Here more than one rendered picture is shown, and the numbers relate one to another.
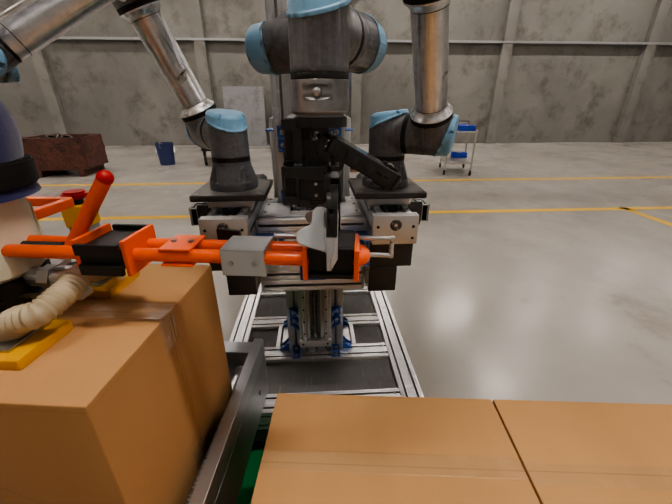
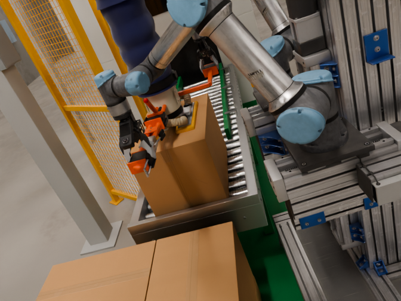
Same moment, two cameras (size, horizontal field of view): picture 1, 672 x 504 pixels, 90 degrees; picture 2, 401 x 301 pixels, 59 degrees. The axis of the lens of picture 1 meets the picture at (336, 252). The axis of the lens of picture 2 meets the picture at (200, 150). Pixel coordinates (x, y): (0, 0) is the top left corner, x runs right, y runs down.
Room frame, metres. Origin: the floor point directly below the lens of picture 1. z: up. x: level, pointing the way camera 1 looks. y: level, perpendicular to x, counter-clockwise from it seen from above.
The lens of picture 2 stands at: (0.90, -1.17, 1.66)
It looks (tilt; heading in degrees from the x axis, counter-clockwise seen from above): 27 degrees down; 100
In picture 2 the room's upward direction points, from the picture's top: 21 degrees counter-clockwise
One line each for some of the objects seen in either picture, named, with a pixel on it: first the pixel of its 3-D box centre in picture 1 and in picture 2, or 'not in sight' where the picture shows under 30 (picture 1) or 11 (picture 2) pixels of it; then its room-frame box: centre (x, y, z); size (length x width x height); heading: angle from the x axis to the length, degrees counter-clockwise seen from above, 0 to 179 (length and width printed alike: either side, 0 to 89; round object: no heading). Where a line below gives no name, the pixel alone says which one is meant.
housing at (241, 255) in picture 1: (248, 255); (148, 144); (0.49, 0.14, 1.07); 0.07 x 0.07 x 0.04; 87
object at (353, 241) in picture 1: (332, 255); (140, 161); (0.48, 0.01, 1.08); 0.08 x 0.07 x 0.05; 87
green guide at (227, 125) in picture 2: not in sight; (227, 91); (0.83, 1.77, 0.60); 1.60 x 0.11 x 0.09; 88
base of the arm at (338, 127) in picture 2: (385, 169); (320, 126); (1.12, -0.16, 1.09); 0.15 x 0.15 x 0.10
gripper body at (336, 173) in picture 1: (315, 162); (129, 126); (0.49, 0.03, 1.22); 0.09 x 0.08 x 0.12; 87
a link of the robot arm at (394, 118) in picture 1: (389, 132); (313, 94); (1.12, -0.17, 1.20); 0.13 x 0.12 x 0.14; 62
